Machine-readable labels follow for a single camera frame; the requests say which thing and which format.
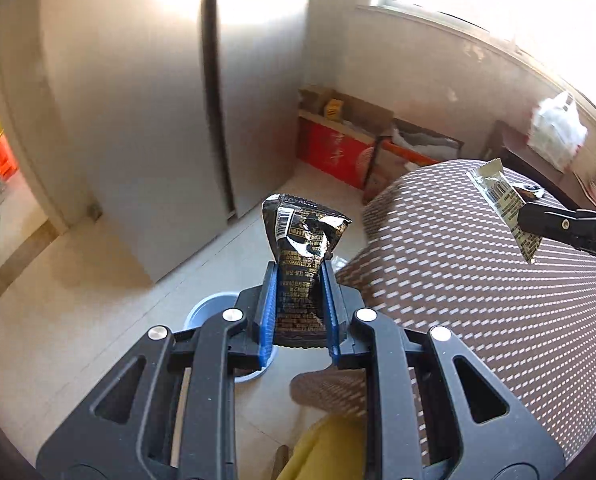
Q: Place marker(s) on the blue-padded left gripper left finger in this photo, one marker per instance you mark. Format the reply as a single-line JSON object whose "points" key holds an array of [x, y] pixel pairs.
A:
{"points": [[166, 409]]}

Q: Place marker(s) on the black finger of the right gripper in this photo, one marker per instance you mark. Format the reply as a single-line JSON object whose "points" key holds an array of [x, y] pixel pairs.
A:
{"points": [[576, 228]]}

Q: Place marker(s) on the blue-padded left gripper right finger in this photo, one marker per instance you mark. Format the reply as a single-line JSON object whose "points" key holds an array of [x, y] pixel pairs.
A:
{"points": [[434, 410]]}

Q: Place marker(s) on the white green snack wrapper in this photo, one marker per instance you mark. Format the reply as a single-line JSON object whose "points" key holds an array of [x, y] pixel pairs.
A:
{"points": [[492, 183]]}

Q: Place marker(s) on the black foil snack wrapper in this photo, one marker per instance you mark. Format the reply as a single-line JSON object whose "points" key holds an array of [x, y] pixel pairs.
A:
{"points": [[302, 235]]}

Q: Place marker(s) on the blue plastic trash bin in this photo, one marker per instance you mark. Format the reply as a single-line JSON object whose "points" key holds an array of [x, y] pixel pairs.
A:
{"points": [[223, 305]]}

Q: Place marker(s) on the dark wooden side cabinet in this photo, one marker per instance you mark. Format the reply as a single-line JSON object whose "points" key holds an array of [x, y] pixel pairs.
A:
{"points": [[574, 188]]}

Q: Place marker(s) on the yellow trouser leg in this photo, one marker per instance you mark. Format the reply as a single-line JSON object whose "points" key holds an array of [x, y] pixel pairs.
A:
{"points": [[333, 448]]}

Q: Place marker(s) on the white plastic bag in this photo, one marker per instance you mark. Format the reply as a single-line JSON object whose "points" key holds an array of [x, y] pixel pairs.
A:
{"points": [[556, 133]]}

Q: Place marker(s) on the brown polka dot tablecloth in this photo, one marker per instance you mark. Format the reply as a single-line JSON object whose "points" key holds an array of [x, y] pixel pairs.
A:
{"points": [[438, 254]]}

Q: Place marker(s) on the open brown cardboard box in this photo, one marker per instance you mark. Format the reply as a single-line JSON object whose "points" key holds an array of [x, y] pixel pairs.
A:
{"points": [[400, 147]]}

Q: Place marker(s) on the red cardboard box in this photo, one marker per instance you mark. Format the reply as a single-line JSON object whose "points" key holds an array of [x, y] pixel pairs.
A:
{"points": [[338, 151]]}

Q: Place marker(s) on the orange plastic stool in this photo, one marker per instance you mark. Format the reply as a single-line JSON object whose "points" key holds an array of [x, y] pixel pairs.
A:
{"points": [[8, 162]]}

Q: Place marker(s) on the silver double-door refrigerator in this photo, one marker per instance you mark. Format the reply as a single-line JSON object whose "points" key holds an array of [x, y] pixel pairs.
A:
{"points": [[182, 113]]}

